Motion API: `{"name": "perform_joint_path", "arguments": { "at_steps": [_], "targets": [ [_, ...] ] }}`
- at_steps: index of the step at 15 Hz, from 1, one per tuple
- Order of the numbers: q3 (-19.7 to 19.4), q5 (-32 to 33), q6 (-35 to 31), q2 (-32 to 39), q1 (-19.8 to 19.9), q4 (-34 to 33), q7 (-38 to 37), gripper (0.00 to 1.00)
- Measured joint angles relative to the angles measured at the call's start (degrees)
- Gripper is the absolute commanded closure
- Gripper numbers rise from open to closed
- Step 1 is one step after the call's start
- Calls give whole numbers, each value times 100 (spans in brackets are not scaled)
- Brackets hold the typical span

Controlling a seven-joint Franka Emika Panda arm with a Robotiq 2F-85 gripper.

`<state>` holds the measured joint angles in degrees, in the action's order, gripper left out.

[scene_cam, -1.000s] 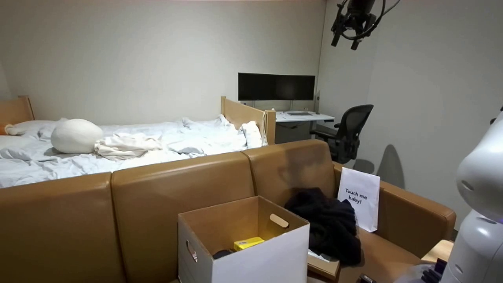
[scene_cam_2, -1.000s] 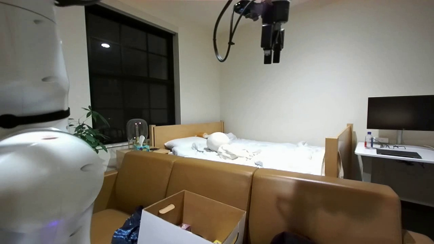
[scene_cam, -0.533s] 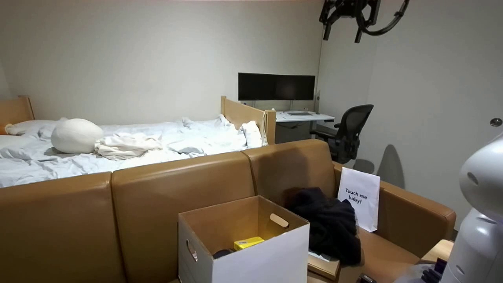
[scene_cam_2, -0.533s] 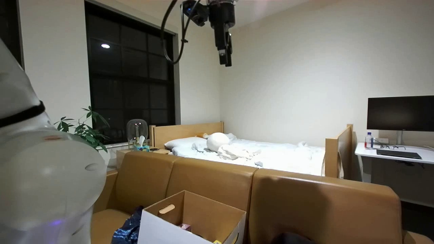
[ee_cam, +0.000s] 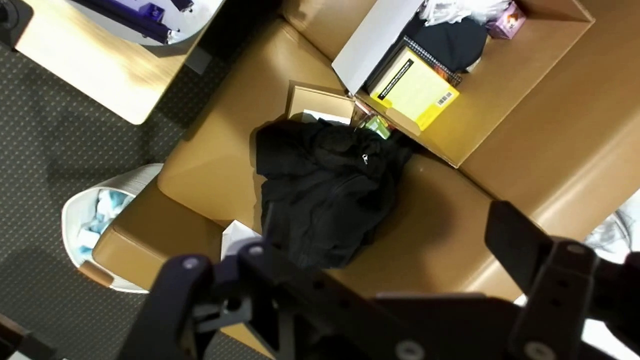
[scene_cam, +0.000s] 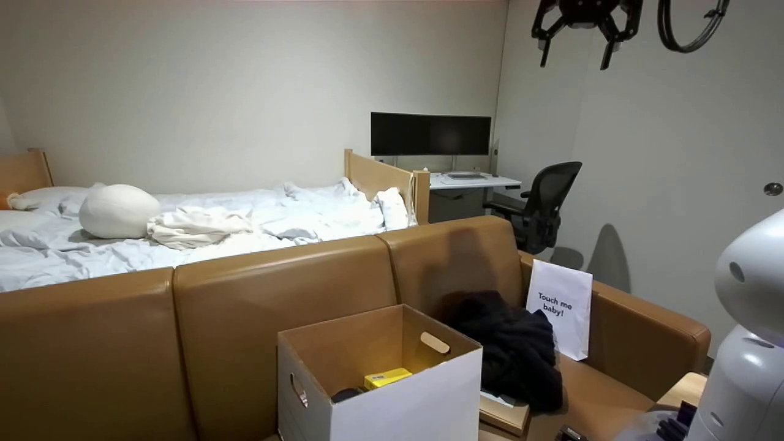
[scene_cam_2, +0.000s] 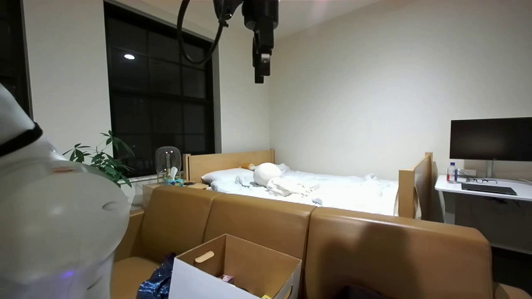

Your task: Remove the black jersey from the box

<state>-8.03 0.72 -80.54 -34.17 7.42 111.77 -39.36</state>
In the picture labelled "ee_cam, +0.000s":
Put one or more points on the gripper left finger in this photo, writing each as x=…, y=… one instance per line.
x=280, y=300

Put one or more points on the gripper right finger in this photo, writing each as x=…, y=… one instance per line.
x=555, y=300

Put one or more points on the black jersey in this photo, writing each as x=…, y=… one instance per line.
x=325, y=195

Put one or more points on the large brown cardboard box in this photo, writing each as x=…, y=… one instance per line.
x=215, y=165

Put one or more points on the small cardboard box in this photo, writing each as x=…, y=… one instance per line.
x=320, y=100

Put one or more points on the open cardboard box with flaps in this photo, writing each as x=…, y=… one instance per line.
x=495, y=95

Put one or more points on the small purple box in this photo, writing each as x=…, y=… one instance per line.
x=506, y=21

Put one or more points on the white paper sheet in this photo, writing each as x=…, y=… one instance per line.
x=235, y=239

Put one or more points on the white crumpled plastic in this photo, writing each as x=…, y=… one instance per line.
x=612, y=232

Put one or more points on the heap of blue white waste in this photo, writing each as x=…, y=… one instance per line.
x=102, y=217

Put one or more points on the green packet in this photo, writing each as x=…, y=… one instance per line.
x=377, y=126

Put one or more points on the white waste bin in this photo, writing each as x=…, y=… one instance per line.
x=82, y=220

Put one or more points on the yellow book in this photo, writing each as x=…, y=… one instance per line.
x=412, y=90

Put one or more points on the spiral notebook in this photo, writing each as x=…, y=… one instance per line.
x=440, y=67

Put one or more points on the white cardboard sheet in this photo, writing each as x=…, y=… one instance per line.
x=372, y=42

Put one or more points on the black cap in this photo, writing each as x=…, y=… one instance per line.
x=450, y=42

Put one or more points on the light wooden table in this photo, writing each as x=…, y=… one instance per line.
x=100, y=75

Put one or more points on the white plastic bag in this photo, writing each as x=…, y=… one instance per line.
x=455, y=10

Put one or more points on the blue and black device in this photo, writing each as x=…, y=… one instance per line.
x=142, y=17

